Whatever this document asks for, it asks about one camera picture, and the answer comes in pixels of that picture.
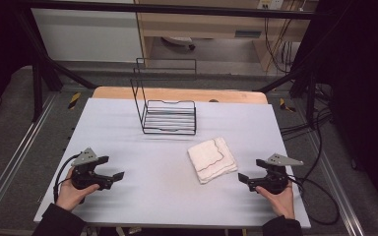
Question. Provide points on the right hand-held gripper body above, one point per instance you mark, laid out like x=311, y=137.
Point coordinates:
x=272, y=178

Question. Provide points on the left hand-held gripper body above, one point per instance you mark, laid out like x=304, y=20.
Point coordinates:
x=85, y=175

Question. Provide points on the white towel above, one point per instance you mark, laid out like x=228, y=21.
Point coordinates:
x=212, y=160

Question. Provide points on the person's right hand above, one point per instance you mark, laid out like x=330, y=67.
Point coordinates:
x=280, y=203

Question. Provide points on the person's left hand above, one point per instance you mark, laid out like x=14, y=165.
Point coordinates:
x=70, y=196

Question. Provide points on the light grey table cover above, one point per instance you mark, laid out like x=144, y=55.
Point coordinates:
x=164, y=157

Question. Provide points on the yellow black tape marker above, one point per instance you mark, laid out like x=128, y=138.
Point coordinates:
x=74, y=100
x=286, y=105

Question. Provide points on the wooden table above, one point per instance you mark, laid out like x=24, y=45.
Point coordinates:
x=177, y=94

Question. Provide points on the black curtain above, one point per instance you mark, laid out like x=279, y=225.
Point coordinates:
x=0, y=49
x=364, y=98

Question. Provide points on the white panel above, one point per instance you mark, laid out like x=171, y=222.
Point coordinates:
x=85, y=36

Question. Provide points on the white chair base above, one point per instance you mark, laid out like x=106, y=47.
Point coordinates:
x=178, y=41

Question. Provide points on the wooden desk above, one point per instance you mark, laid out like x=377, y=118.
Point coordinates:
x=210, y=26

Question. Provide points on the aluminium floor rail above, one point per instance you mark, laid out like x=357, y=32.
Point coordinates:
x=19, y=150
x=338, y=183

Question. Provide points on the black metal frame strut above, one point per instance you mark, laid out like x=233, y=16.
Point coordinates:
x=311, y=98
x=37, y=82

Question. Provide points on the white wall socket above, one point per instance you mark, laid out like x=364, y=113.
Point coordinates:
x=270, y=4

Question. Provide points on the black metal frame bar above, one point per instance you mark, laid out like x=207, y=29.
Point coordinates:
x=177, y=9

